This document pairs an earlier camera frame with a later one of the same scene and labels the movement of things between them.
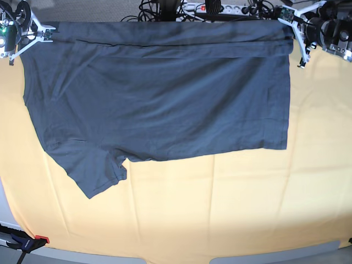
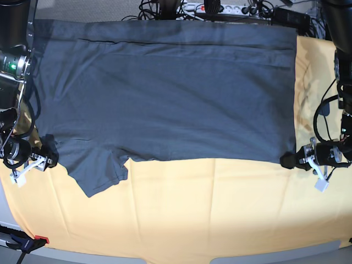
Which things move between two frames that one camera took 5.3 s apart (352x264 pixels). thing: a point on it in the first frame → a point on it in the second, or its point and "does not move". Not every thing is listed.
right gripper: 322,27 → 336,152
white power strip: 198,7 does not move
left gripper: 12,34 → 16,151
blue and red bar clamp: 23,242 does not move
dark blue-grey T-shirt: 102,92 does not move
